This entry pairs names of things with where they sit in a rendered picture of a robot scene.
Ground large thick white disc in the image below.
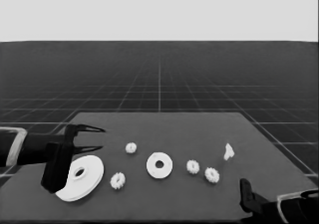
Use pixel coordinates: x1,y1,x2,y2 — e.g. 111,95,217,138
55,154,105,203

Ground white toothed gear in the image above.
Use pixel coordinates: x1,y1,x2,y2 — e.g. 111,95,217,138
125,141,138,154
185,159,200,175
204,166,220,184
110,171,127,190

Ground small white T-shaped piece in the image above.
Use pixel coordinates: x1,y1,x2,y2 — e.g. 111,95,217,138
222,142,235,161

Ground white round carrier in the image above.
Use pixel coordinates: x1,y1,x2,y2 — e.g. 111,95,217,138
146,151,173,179

